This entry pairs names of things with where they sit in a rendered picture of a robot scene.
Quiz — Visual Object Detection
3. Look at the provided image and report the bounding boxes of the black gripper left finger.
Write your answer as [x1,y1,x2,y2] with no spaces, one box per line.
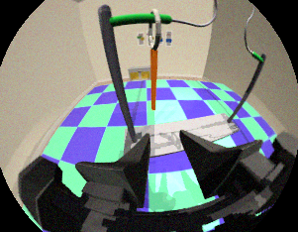
[74,132,151,208]

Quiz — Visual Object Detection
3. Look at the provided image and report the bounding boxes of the orange handle with black ring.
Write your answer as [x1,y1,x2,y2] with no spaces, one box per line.
[149,9,161,111]

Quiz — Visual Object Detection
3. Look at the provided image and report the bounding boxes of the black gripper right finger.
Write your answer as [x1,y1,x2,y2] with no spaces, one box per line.
[180,129,264,199]

